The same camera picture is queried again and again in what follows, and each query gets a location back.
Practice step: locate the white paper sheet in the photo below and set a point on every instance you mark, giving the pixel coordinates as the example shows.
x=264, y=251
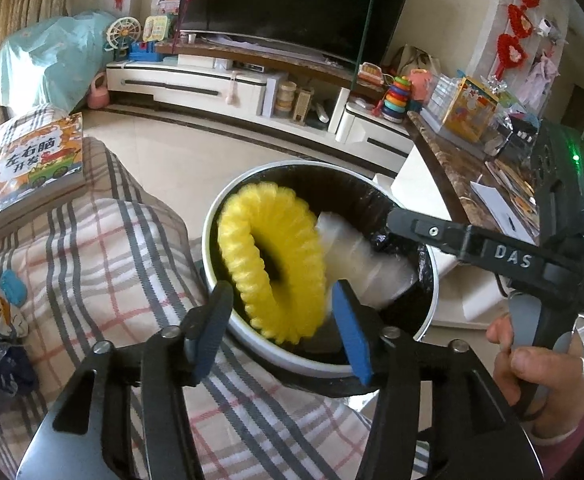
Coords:
x=501, y=210

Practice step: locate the thin green pole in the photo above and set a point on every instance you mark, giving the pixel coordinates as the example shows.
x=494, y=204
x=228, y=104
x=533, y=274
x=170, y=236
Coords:
x=366, y=25

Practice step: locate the colourful cardboard box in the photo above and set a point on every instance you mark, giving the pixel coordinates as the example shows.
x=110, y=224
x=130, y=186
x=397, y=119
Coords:
x=466, y=110

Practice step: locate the person's right hand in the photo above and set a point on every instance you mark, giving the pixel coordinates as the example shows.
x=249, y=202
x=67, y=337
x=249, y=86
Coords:
x=556, y=390

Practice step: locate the teal plastic cover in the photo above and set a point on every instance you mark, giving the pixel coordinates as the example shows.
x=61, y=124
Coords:
x=47, y=60

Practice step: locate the yellow foam fruit net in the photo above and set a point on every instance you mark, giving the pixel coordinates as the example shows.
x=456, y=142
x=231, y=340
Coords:
x=237, y=240

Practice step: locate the colourful children's book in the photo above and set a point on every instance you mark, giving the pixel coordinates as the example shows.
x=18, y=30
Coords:
x=32, y=160

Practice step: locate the person's right forearm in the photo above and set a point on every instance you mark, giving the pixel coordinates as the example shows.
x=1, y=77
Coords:
x=579, y=445

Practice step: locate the ferris wheel toy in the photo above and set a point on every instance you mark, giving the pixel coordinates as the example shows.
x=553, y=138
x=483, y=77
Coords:
x=122, y=32

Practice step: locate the thin pink pole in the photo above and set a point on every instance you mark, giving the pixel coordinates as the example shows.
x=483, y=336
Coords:
x=184, y=5

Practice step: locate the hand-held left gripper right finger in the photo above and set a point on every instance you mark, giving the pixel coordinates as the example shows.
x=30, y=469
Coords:
x=354, y=335

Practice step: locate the pink toy watering can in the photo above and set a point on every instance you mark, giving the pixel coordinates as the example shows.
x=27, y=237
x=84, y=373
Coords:
x=97, y=92

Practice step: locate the yellow toy phone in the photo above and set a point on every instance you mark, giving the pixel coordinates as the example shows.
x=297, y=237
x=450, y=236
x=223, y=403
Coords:
x=156, y=29

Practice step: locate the white security camera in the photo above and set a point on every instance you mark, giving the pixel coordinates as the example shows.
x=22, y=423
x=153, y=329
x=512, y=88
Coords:
x=547, y=27

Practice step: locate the white TV cabinet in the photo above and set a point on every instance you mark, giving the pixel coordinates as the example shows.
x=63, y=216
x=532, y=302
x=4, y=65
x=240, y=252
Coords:
x=187, y=85

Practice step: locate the wooden slatted box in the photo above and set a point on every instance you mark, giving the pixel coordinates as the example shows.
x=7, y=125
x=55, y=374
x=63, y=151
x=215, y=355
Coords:
x=303, y=106

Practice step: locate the crumpled dark plastic wrapper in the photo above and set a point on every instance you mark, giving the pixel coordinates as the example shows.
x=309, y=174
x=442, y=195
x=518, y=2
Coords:
x=2, y=375

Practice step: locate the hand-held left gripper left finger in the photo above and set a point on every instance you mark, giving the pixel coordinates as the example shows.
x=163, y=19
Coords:
x=213, y=330

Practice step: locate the rainbow stacking rings toy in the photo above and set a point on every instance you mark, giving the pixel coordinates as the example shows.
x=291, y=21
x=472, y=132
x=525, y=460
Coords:
x=396, y=102

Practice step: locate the stacked round containers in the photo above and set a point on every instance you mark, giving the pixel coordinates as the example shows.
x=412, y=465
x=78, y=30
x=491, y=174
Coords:
x=285, y=100

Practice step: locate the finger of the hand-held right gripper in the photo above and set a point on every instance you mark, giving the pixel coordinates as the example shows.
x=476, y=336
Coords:
x=421, y=230

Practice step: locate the white round trash bin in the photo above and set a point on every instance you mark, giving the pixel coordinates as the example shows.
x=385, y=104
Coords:
x=282, y=357

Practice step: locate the toy cash register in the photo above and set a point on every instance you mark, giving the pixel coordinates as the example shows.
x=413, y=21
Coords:
x=370, y=77

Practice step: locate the clear plastic container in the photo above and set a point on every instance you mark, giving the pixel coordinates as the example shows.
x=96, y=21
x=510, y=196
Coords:
x=444, y=97

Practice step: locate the clear plastic wrapper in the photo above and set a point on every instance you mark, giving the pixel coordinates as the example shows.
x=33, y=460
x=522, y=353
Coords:
x=356, y=265

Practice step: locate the blue plastic toy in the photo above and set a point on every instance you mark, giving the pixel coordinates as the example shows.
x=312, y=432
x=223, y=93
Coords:
x=144, y=52

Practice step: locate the black flat television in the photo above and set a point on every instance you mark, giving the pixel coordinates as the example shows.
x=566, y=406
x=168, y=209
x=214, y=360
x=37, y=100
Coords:
x=297, y=0

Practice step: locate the pink plastic toy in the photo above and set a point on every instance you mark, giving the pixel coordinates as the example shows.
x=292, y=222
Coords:
x=421, y=90

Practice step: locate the plaid tablecloth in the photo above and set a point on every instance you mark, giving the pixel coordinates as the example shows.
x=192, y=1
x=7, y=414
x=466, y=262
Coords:
x=122, y=260

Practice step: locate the brown marble sideboard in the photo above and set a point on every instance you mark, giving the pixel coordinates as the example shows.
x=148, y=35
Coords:
x=451, y=170

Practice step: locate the colourful wall chart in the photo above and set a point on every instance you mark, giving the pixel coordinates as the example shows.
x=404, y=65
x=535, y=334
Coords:
x=168, y=2

